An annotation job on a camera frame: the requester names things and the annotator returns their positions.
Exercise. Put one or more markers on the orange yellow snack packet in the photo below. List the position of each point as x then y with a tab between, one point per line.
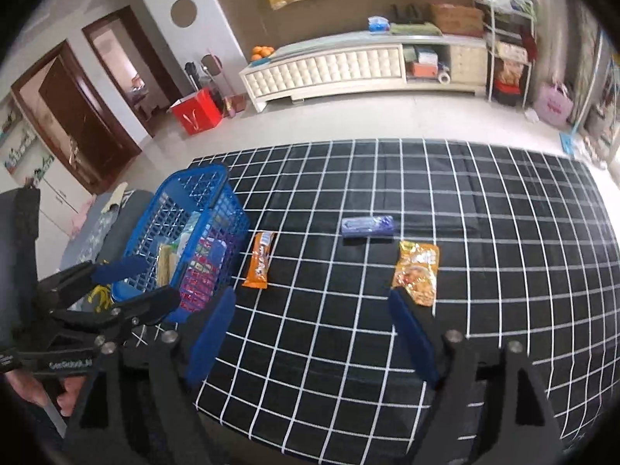
416	272

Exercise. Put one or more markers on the dark wooden door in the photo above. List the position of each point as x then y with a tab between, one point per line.
72	119

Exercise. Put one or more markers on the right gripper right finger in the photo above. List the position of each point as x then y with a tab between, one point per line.
417	328

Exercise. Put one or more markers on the green-sealed cracker pack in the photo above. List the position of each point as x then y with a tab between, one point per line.
167	260

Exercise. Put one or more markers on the red yellow snack pouch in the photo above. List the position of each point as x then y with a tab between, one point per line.
201	275

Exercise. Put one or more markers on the black white grid tablecloth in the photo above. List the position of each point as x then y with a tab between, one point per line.
506	246

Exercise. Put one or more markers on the orange snack bar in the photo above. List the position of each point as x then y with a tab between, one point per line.
257	274

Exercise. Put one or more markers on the cream TV cabinet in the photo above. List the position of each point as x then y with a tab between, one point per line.
365	62

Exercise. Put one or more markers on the red paper bag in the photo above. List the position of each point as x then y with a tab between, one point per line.
197	112

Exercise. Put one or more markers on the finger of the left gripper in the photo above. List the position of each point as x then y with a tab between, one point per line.
147	308
129	266

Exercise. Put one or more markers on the purple blue tissue pack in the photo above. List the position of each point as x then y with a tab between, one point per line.
367	226

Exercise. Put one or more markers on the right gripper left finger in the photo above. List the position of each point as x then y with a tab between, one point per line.
203	334

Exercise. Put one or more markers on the blue plastic basket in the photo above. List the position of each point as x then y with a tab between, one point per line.
189	205

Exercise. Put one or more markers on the grey queen shirt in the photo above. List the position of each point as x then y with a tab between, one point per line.
104	235

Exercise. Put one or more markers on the plate of oranges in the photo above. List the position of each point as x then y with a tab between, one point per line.
260	53

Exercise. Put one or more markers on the cardboard box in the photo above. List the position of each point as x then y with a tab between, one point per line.
457	19

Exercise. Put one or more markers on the white metal shelf rack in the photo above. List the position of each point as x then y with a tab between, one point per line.
509	28

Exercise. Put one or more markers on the pink tote bag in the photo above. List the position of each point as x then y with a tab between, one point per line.
554	104

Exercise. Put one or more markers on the blue tissue box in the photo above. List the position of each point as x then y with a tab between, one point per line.
378	24

